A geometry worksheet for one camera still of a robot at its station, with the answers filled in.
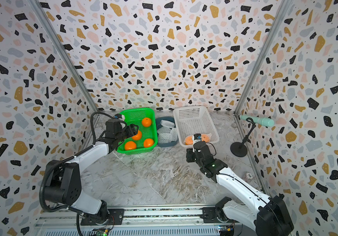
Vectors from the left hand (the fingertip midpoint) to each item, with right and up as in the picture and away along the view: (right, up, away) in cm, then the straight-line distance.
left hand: (138, 127), depth 90 cm
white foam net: (+17, +2, +16) cm, 23 cm away
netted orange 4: (+32, -9, +7) cm, 34 cm away
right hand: (+32, -12, -8) cm, 35 cm away
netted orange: (-2, -6, +7) cm, 10 cm away
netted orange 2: (+5, -10, +5) cm, 13 cm away
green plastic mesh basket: (-11, +9, +31) cm, 34 cm away
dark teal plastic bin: (+10, +3, +19) cm, 21 cm away
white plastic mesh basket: (+35, +5, +26) cm, 45 cm away
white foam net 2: (+14, -2, +16) cm, 22 cm away
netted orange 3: (-6, -12, +4) cm, 14 cm away
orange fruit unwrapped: (+1, +3, +19) cm, 19 cm away
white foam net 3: (+22, -5, +10) cm, 24 cm away
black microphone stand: (+67, -15, +9) cm, 69 cm away
